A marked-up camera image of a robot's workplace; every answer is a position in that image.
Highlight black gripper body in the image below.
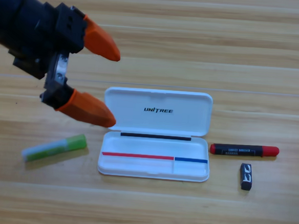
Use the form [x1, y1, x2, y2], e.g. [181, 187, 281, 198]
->
[0, 0, 76, 92]

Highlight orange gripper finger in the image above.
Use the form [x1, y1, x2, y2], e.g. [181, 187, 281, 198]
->
[53, 3, 125, 63]
[37, 82, 119, 129]

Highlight green glue stick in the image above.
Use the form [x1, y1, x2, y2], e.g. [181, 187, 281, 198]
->
[20, 130, 89, 167]

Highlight white Unitree pencil case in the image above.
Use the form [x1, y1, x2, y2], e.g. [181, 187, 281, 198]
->
[96, 85, 216, 183]

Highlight red and black marker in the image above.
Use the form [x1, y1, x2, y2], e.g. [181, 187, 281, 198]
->
[209, 141, 281, 160]

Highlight black eraser with white print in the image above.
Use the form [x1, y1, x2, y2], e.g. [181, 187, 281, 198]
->
[239, 163, 253, 191]

